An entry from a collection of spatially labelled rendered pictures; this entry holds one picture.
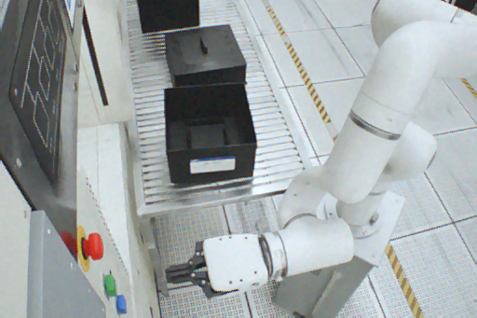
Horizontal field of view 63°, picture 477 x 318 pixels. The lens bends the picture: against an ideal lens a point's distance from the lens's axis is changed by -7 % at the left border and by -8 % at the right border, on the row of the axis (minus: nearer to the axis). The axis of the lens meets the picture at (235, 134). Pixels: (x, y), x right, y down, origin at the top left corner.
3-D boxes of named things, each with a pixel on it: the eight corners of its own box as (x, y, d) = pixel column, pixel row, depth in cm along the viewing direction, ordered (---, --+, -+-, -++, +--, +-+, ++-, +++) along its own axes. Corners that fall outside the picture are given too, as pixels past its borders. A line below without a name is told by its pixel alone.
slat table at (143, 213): (288, 272, 196) (320, 182, 138) (163, 297, 185) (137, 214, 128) (228, 88, 278) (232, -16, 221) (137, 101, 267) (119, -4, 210)
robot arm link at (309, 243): (271, 218, 76) (288, 254, 69) (337, 204, 79) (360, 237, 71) (271, 250, 81) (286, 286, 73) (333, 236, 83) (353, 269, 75)
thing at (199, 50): (248, 84, 168) (250, 59, 159) (174, 96, 163) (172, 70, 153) (229, 41, 187) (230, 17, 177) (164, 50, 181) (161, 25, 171)
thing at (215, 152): (170, 185, 136) (165, 151, 123) (167, 122, 154) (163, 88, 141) (254, 177, 139) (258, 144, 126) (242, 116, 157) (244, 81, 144)
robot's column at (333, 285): (349, 283, 192) (406, 199, 135) (324, 334, 176) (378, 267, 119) (298, 256, 201) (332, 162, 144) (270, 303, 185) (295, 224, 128)
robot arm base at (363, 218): (389, 202, 134) (409, 169, 120) (370, 248, 123) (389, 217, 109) (338, 177, 140) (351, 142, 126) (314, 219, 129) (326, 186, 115)
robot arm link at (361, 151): (323, 85, 73) (264, 220, 85) (368, 128, 59) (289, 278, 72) (364, 95, 76) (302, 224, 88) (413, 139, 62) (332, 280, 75)
